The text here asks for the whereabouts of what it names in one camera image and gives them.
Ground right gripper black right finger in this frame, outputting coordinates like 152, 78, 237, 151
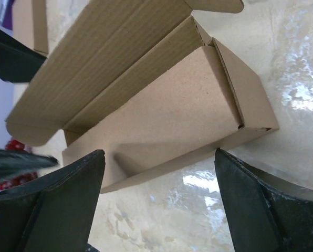
214, 149, 313, 252

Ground red grapes on table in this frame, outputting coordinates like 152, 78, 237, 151
0, 138, 39, 192

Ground brown cardboard box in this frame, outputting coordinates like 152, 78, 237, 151
12, 0, 48, 56
6, 1, 279, 193

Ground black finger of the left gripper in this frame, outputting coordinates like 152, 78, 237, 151
0, 149, 58, 182
0, 29, 47, 82

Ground purple white small box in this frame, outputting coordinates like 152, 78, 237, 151
0, 0, 14, 30

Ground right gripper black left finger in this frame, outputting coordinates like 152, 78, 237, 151
0, 150, 105, 251

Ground flat brown cardboard box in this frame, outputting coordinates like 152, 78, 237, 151
12, 0, 48, 56

